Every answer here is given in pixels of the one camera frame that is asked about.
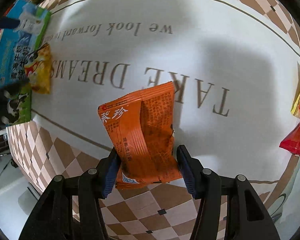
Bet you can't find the small red packet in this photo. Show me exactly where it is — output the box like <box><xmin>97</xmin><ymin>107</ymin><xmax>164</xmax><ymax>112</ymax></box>
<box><xmin>279</xmin><ymin>122</ymin><xmax>300</xmax><ymax>157</ymax></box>

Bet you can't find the cardboard snack box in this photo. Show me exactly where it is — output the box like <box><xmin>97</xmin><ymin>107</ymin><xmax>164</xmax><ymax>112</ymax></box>
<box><xmin>0</xmin><ymin>0</ymin><xmax>51</xmax><ymax>129</ymax></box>

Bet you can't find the orange snack packet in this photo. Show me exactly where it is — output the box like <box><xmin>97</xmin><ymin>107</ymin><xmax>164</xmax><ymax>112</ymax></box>
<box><xmin>98</xmin><ymin>82</ymin><xmax>182</xmax><ymax>190</ymax></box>

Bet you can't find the yellow chips bag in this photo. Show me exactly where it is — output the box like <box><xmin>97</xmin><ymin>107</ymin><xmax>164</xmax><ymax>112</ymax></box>
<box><xmin>24</xmin><ymin>43</ymin><xmax>52</xmax><ymax>94</ymax></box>

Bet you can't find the checkered table mat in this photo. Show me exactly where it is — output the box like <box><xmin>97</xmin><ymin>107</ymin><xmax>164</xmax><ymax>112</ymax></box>
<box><xmin>5</xmin><ymin>0</ymin><xmax>300</xmax><ymax>240</ymax></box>

